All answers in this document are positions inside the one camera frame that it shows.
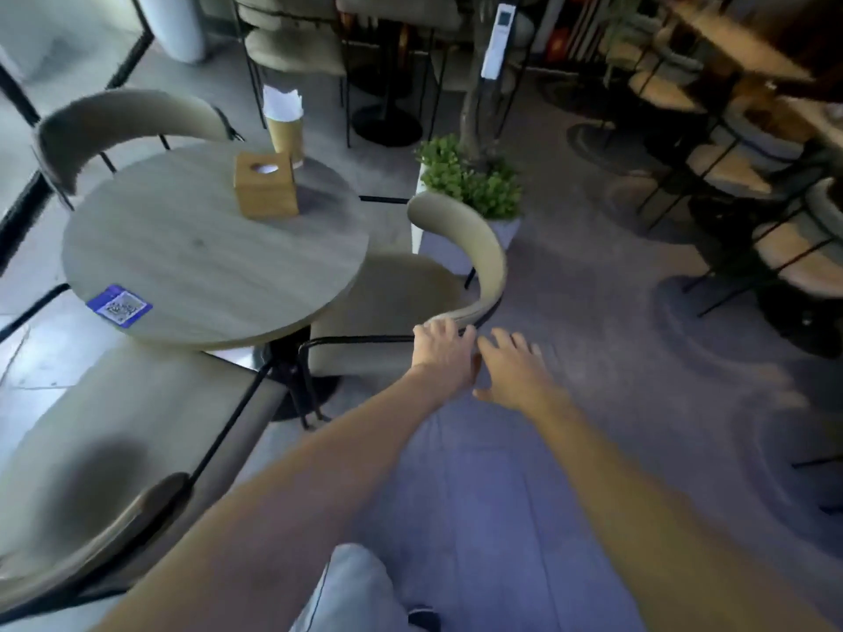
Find person's right hand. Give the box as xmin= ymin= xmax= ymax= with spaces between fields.
xmin=473 ymin=327 xmax=571 ymax=422

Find person's left hand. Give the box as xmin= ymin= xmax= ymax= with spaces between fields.
xmin=408 ymin=317 xmax=483 ymax=403

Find beige chair with curved back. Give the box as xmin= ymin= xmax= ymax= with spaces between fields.
xmin=296 ymin=190 xmax=509 ymax=430
xmin=32 ymin=88 xmax=243 ymax=212
xmin=0 ymin=341 xmax=292 ymax=627

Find person's left forearm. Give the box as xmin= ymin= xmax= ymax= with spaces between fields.
xmin=92 ymin=371 xmax=462 ymax=632

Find person's right forearm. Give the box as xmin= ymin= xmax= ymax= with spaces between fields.
xmin=527 ymin=389 xmax=839 ymax=632

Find white square planter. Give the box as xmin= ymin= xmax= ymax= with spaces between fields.
xmin=411 ymin=163 xmax=525 ymax=277

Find green leafy plant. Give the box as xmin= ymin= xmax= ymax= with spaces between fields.
xmin=415 ymin=134 xmax=525 ymax=222

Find black round table base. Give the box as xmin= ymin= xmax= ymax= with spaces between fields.
xmin=352 ymin=104 xmax=424 ymax=149

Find grey tree trunk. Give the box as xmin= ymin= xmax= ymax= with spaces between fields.
xmin=457 ymin=55 xmax=504 ymax=173

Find wooden tissue box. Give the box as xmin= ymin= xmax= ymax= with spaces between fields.
xmin=233 ymin=151 xmax=300 ymax=221

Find person's light grey trousers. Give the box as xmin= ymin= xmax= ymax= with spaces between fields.
xmin=288 ymin=542 xmax=430 ymax=632

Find round grey wooden table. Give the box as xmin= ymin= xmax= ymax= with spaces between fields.
xmin=61 ymin=141 xmax=371 ymax=422

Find white paper napkins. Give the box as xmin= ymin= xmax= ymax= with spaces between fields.
xmin=262 ymin=85 xmax=304 ymax=122

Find beige padded chair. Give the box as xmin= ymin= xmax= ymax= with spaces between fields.
xmin=638 ymin=141 xmax=778 ymax=231
xmin=624 ymin=67 xmax=707 ymax=116
xmin=685 ymin=177 xmax=843 ymax=318
xmin=234 ymin=0 xmax=350 ymax=149
xmin=335 ymin=0 xmax=465 ymax=33

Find white remote control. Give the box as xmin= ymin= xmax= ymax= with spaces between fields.
xmin=480 ymin=2 xmax=516 ymax=81

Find blue square sticker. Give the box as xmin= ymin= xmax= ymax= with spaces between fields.
xmin=86 ymin=284 xmax=154 ymax=330

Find long light wooden table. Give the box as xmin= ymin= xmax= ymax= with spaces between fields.
xmin=664 ymin=0 xmax=819 ymax=84

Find white round pillar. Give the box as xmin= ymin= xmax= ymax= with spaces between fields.
xmin=134 ymin=0 xmax=209 ymax=65

